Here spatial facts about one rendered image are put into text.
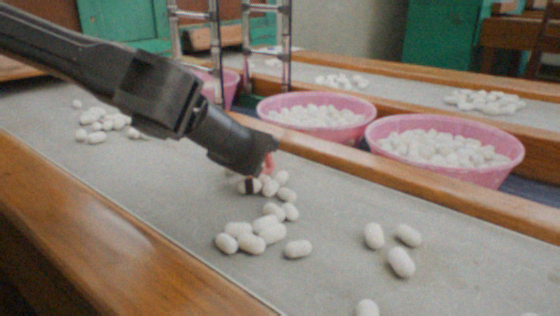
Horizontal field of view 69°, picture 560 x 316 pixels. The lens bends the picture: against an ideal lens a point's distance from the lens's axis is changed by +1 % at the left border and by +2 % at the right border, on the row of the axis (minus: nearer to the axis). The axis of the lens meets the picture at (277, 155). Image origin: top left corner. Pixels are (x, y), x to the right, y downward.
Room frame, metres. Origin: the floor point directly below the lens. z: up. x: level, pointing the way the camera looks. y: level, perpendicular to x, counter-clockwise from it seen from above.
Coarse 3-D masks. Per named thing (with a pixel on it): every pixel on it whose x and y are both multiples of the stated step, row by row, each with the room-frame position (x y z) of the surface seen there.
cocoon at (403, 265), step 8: (392, 248) 0.37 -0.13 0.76; (400, 248) 0.37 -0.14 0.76; (392, 256) 0.36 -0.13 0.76; (400, 256) 0.36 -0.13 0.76; (408, 256) 0.36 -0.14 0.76; (392, 264) 0.35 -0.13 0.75; (400, 264) 0.35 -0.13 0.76; (408, 264) 0.34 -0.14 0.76; (400, 272) 0.34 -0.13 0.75; (408, 272) 0.34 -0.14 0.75
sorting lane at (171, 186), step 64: (64, 128) 0.81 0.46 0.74; (128, 128) 0.81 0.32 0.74; (128, 192) 0.53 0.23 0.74; (192, 192) 0.53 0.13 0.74; (320, 192) 0.53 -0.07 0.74; (384, 192) 0.53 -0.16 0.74; (192, 256) 0.38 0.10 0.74; (256, 256) 0.38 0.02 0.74; (320, 256) 0.38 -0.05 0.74; (384, 256) 0.38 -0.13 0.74; (448, 256) 0.38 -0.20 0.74; (512, 256) 0.38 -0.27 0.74
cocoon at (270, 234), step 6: (264, 228) 0.41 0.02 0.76; (270, 228) 0.41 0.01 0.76; (276, 228) 0.41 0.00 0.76; (282, 228) 0.41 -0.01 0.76; (264, 234) 0.40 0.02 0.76; (270, 234) 0.40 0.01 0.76; (276, 234) 0.40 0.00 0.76; (282, 234) 0.41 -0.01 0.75; (264, 240) 0.40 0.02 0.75; (270, 240) 0.40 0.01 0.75; (276, 240) 0.40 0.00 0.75
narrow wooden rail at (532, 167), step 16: (208, 64) 1.37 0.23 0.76; (240, 80) 1.23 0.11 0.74; (256, 80) 1.18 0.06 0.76; (272, 80) 1.15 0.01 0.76; (368, 96) 0.97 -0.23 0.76; (384, 112) 0.91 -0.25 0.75; (400, 112) 0.88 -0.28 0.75; (416, 112) 0.86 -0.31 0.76; (432, 112) 0.85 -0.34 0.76; (448, 112) 0.85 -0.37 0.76; (416, 128) 0.85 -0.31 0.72; (512, 128) 0.74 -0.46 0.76; (528, 128) 0.74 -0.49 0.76; (528, 144) 0.71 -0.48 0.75; (544, 144) 0.69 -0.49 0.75; (528, 160) 0.71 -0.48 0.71; (544, 160) 0.69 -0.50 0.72; (528, 176) 0.70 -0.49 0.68; (544, 176) 0.68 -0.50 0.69
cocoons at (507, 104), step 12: (276, 60) 1.49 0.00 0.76; (324, 84) 1.15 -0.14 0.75; (336, 84) 1.13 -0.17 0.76; (348, 84) 1.12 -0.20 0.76; (360, 84) 1.13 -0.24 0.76; (456, 96) 1.00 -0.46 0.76; (480, 96) 1.00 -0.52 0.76; (492, 96) 1.00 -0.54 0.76; (504, 96) 1.01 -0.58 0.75; (516, 96) 1.00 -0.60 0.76; (468, 108) 0.93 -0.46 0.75; (480, 108) 0.93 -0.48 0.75; (492, 108) 0.90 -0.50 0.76; (504, 108) 0.90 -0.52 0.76; (516, 108) 0.94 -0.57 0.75
